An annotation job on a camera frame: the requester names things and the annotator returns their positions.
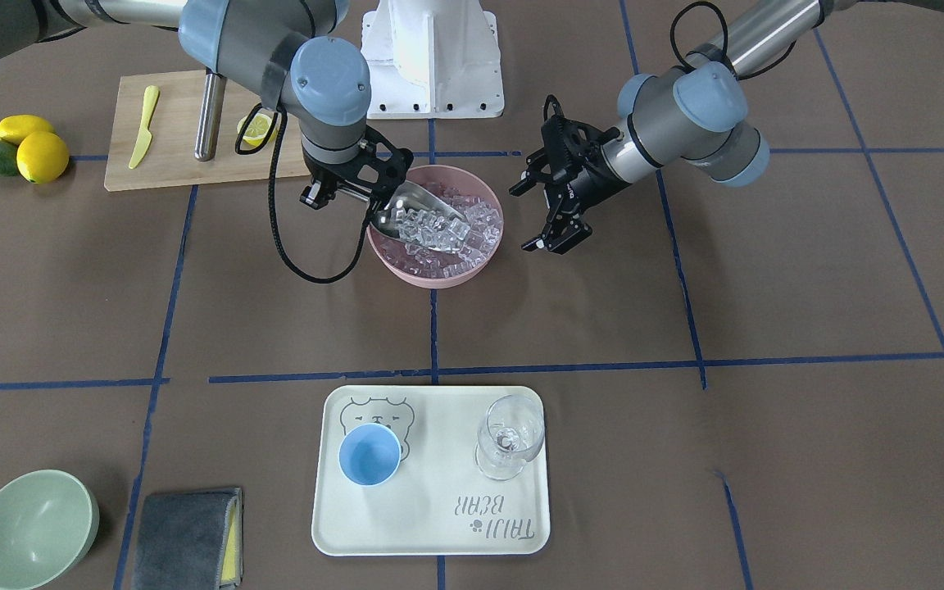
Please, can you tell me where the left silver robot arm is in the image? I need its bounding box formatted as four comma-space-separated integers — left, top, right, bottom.
510, 1, 851, 254

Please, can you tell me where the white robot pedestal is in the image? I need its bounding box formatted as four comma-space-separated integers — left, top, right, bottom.
361, 1, 506, 120

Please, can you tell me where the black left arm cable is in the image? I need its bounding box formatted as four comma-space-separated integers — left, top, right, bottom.
669, 0, 797, 81

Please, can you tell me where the clear wine glass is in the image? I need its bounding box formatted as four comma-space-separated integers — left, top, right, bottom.
474, 393, 546, 481

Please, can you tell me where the wooden cutting board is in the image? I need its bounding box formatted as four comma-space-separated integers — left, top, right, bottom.
104, 70, 272, 192

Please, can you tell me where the metal ice scoop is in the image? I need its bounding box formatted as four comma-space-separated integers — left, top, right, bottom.
340, 180, 471, 254

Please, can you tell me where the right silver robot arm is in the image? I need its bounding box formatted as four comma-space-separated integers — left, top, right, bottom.
0, 1, 372, 207

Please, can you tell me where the lemon half slice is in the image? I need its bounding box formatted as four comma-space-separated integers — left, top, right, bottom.
237, 112, 279, 151

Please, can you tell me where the yellow plastic knife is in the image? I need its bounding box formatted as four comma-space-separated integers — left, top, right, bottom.
128, 85, 161, 170

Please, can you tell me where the steel rod on board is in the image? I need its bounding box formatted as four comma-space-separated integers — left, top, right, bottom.
193, 68, 226, 163

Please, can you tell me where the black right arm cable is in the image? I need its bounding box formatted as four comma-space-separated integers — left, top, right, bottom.
234, 102, 376, 284

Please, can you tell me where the large yellow lemon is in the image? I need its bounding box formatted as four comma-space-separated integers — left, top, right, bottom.
16, 131, 70, 184

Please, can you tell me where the blue plastic cup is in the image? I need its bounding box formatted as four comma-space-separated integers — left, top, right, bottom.
338, 424, 403, 487

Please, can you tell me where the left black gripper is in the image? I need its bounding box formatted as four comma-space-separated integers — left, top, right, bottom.
508, 115, 631, 255

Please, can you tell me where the pink bowl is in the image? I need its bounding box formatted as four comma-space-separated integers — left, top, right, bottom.
366, 165, 505, 290

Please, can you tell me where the small yellow lemon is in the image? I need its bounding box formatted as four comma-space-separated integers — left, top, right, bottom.
0, 113, 55, 146

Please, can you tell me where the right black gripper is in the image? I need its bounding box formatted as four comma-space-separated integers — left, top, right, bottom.
300, 147, 374, 209

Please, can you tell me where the cream bear tray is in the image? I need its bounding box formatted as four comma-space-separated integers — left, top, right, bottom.
311, 384, 551, 556

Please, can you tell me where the grey folded cloth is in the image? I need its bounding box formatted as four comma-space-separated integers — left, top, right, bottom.
131, 487, 243, 589

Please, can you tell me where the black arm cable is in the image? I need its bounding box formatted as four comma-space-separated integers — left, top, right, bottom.
234, 102, 376, 284
669, 0, 797, 81

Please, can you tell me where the clear ice cubes pile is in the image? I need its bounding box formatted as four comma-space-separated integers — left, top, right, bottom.
370, 183, 503, 280

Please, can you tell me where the green ceramic bowl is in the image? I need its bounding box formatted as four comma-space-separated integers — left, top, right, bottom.
0, 468, 100, 589

